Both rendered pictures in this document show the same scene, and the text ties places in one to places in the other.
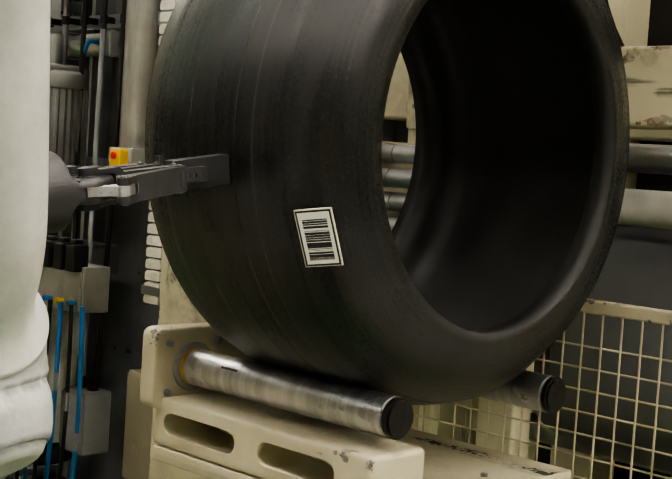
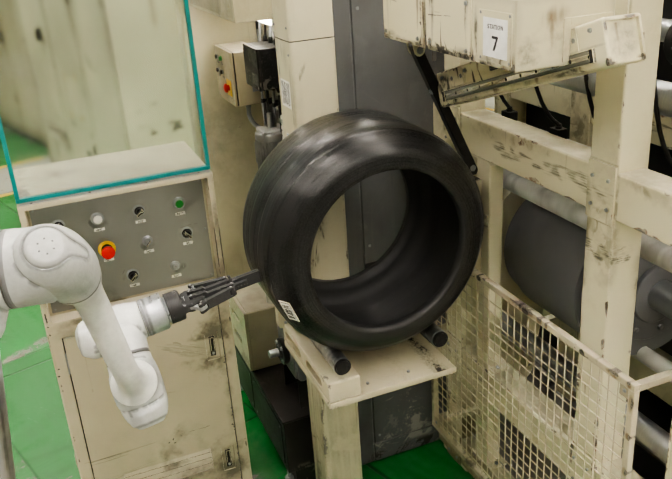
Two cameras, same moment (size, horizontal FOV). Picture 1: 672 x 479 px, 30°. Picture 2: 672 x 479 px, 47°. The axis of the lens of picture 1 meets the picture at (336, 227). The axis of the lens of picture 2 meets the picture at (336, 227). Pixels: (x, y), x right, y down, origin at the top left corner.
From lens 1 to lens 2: 114 cm
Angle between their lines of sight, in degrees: 31
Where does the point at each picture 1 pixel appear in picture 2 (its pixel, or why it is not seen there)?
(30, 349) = (148, 395)
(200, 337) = not seen: hidden behind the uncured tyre
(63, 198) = (179, 313)
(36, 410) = (154, 411)
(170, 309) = not seen: hidden behind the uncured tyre
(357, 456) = (325, 381)
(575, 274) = (444, 290)
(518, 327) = (408, 320)
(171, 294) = not seen: hidden behind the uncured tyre
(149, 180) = (214, 300)
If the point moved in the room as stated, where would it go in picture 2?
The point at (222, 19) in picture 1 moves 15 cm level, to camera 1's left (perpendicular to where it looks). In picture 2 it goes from (255, 210) to (202, 205)
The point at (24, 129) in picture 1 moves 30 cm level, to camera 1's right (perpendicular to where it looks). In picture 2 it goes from (114, 354) to (244, 379)
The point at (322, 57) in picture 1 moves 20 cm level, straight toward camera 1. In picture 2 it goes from (279, 244) to (238, 282)
